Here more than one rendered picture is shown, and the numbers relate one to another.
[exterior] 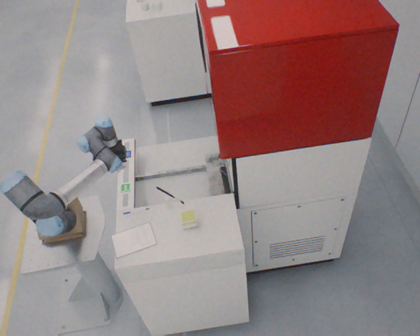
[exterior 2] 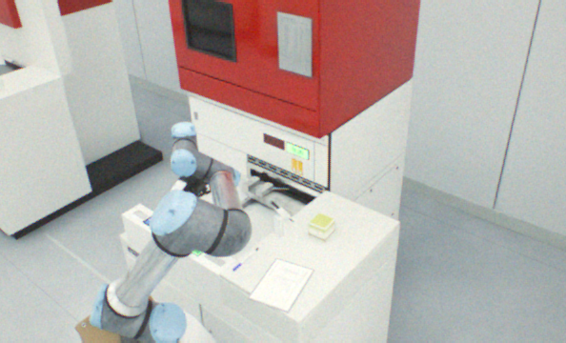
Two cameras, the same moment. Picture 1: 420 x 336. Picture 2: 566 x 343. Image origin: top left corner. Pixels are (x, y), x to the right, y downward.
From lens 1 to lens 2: 1.46 m
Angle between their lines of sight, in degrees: 39
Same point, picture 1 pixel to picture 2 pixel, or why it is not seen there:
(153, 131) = (47, 265)
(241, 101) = (339, 46)
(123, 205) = (217, 265)
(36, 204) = (235, 220)
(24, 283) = not seen: outside the picture
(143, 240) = (294, 276)
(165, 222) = (293, 249)
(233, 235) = (375, 217)
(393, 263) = (432, 240)
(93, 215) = not seen: hidden behind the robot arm
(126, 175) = not seen: hidden behind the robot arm
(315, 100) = (384, 36)
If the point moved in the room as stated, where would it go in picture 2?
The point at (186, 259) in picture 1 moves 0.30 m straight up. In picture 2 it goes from (359, 265) to (364, 195)
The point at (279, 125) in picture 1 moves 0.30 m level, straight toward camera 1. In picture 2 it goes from (361, 75) to (418, 101)
